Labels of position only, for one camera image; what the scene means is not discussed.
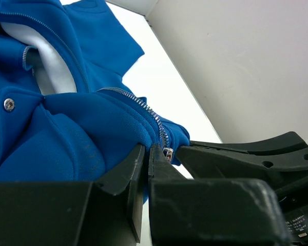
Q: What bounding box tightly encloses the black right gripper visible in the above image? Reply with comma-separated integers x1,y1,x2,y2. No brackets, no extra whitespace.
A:
272,168,308,245

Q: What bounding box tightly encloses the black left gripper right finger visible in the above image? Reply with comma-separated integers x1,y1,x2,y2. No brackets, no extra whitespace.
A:
148,145,290,245

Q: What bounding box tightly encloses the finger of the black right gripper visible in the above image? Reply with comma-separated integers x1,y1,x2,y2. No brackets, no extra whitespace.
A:
176,132,308,185

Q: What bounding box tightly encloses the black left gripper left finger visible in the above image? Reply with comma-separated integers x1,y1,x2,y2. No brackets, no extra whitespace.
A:
0,145,145,245

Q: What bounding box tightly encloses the blue zip-up jacket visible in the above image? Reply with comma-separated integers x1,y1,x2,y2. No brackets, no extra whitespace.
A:
0,0,190,206

